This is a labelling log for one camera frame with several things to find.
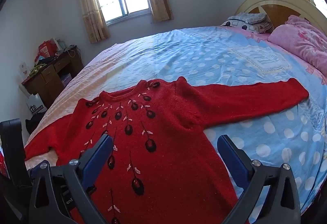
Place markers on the white paper bag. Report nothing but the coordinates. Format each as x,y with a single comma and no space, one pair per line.
35,105

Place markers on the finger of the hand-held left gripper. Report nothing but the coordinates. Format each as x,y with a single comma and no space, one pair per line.
34,171

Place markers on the red knitted sweater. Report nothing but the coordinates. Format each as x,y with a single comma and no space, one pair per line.
166,149

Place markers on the brown wooden desk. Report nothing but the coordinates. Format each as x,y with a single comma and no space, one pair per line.
48,80

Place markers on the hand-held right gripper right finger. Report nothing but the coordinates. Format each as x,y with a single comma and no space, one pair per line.
232,160

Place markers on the cream wooden bed headboard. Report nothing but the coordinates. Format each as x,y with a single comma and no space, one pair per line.
276,1

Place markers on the red gift bag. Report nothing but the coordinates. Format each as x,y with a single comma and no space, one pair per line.
47,49

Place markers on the grey floral pillow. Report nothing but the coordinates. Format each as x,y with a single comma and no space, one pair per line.
251,18

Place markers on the green cloth item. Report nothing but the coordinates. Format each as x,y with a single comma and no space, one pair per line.
37,69

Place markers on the black bag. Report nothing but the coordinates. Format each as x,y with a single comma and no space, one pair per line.
33,123

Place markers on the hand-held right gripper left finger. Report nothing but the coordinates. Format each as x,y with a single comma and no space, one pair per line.
100,151

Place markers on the white black spotted pillow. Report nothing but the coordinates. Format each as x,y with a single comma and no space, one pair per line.
242,26

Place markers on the blue polka dot bed sheet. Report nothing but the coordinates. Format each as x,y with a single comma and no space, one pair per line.
204,60

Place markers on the pink quilted pillow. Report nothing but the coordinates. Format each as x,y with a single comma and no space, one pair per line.
301,40

